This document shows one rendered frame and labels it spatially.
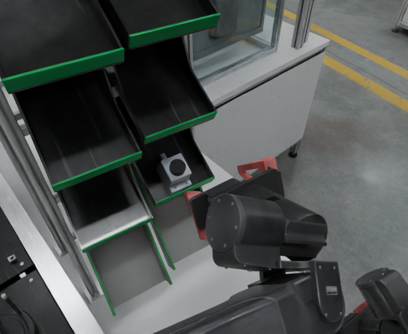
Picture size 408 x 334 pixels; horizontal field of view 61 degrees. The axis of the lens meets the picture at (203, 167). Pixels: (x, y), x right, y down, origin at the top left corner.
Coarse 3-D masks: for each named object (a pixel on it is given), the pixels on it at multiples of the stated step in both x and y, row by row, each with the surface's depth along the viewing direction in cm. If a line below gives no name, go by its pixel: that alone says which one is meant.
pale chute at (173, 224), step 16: (144, 192) 78; (160, 208) 80; (176, 208) 81; (208, 208) 79; (160, 224) 79; (176, 224) 81; (192, 224) 82; (160, 240) 76; (176, 240) 80; (192, 240) 82; (176, 256) 80
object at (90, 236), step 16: (96, 176) 65; (112, 176) 66; (128, 176) 66; (64, 192) 62; (80, 192) 63; (96, 192) 64; (112, 192) 64; (128, 192) 65; (64, 208) 59; (80, 208) 62; (96, 208) 63; (112, 208) 63; (128, 208) 64; (144, 208) 65; (80, 224) 61; (96, 224) 62; (112, 224) 62; (128, 224) 63; (144, 224) 63; (80, 240) 60; (96, 240) 61
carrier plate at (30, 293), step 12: (36, 276) 80; (12, 288) 78; (24, 288) 78; (36, 288) 78; (0, 300) 76; (12, 300) 76; (24, 300) 76; (36, 300) 76; (48, 300) 76; (36, 312) 74; (48, 312) 74; (60, 312) 74; (36, 324) 72; (48, 324) 72; (60, 324) 72
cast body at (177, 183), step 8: (160, 160) 70; (168, 160) 64; (176, 160) 63; (184, 160) 65; (160, 168) 66; (168, 168) 63; (176, 168) 63; (184, 168) 63; (160, 176) 68; (168, 176) 63; (176, 176) 63; (184, 176) 64; (168, 184) 65; (176, 184) 66; (184, 184) 66; (168, 192) 67; (176, 192) 66
